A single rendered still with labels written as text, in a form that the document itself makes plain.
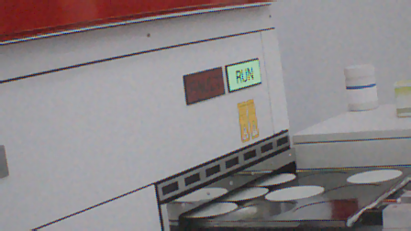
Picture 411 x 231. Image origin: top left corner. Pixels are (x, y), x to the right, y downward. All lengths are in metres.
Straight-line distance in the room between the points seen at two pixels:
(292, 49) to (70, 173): 3.91
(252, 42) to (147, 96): 0.34
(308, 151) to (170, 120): 0.41
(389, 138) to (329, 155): 0.13
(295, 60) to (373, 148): 3.43
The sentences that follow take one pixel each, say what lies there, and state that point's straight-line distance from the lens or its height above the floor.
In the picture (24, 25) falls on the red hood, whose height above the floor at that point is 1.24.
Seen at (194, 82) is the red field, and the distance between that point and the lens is 1.46.
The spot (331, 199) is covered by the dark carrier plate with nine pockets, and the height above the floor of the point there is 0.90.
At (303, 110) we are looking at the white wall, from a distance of 5.12.
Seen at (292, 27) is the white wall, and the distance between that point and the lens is 5.08.
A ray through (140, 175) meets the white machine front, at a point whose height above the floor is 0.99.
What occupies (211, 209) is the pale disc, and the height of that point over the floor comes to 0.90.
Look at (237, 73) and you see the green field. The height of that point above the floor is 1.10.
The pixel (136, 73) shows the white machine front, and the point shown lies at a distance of 1.34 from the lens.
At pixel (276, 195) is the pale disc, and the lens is 1.52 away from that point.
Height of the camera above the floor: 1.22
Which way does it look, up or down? 6 degrees down
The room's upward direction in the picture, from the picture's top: 8 degrees counter-clockwise
